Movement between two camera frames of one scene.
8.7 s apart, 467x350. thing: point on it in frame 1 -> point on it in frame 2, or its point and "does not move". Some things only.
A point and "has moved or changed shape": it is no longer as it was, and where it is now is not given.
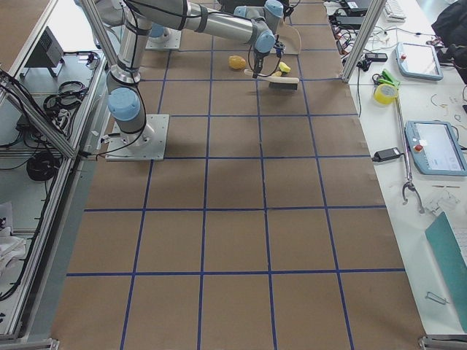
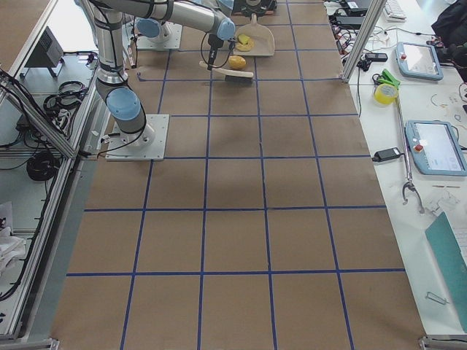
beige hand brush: (276, 82) -> (230, 76)
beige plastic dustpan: (290, 36) has moved or changed shape
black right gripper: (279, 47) -> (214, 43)
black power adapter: (386, 154) does not move
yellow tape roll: (384, 93) does not move
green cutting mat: (447, 249) does not move
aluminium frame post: (376, 9) does not move
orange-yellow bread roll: (236, 62) does not move
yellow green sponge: (283, 67) has moved or changed shape
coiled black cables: (43, 165) does not move
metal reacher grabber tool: (409, 184) does not move
